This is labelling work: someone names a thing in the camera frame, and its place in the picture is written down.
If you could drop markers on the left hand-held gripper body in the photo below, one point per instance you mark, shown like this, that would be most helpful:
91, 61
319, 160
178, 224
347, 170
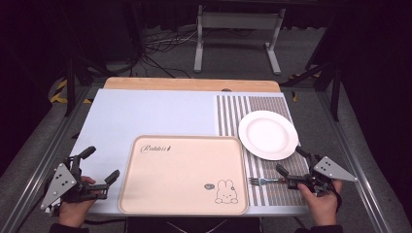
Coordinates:
58, 183

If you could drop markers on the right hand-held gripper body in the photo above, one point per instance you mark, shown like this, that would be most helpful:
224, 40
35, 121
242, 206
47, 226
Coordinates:
333, 171

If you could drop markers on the metal fork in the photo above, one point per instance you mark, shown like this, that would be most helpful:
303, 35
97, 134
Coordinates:
262, 181

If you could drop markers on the person's left hand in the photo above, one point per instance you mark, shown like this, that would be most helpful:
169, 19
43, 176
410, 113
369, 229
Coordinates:
73, 213

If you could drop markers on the person's right hand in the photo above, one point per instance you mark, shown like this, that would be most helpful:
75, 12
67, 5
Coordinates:
322, 208

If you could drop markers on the grey striped placemat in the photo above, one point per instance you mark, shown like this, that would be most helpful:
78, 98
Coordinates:
278, 194

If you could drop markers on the white round plate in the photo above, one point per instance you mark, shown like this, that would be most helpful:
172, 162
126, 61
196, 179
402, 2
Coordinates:
268, 135

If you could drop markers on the yellow black hazard tape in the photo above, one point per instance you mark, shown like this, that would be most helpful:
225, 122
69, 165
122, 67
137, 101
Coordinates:
294, 96
58, 93

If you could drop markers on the black stand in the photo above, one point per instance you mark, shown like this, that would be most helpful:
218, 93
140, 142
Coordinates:
70, 87
335, 93

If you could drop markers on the beige tray with rabbit print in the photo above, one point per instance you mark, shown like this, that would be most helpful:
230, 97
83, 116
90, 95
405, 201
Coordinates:
181, 174

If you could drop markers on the pale blue table cover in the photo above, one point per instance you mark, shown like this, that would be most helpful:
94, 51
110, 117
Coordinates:
145, 113

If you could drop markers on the person's dark clothing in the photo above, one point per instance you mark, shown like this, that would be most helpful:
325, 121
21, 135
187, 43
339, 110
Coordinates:
194, 226

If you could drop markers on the wooden table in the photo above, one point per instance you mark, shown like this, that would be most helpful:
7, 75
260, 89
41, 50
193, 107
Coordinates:
181, 84

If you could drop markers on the white metal stand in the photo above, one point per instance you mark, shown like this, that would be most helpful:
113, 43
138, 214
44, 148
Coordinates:
239, 21

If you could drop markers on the aluminium frame rail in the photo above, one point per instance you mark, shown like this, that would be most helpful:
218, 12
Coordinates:
42, 161
353, 161

